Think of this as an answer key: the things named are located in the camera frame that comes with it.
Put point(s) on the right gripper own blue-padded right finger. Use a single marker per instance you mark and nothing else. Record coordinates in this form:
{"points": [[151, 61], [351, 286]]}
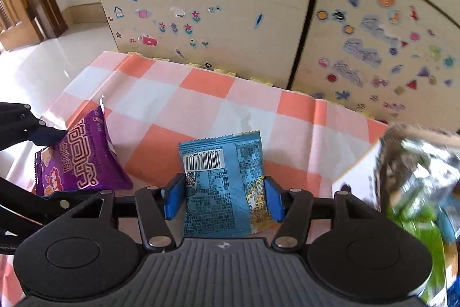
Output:
{"points": [[292, 209]]}

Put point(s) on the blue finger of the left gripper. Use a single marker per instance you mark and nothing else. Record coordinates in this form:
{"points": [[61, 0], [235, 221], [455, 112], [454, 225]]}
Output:
{"points": [[46, 136]]}

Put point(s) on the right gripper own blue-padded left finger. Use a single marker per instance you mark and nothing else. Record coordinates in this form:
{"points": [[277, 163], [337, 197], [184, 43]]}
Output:
{"points": [[155, 207]]}

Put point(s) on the purple snack packet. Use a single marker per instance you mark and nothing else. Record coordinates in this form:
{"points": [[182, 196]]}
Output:
{"points": [[83, 160]]}

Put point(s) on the light blue packet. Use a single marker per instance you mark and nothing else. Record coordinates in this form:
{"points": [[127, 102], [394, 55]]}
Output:
{"points": [[224, 187]]}

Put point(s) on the green snack packet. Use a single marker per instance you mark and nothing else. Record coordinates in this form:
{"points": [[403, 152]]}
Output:
{"points": [[423, 227]]}

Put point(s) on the silver foil packet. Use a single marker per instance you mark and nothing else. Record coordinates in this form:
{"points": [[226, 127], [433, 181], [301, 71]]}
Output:
{"points": [[414, 175]]}

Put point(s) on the pink checkered tablecloth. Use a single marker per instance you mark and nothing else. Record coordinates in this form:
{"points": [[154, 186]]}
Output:
{"points": [[152, 106]]}

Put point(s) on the cardboard box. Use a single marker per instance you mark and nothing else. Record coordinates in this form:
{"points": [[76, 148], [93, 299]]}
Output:
{"points": [[365, 177]]}

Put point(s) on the cream cabinet with stickers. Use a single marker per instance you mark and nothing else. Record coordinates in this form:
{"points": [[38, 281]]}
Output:
{"points": [[396, 60]]}

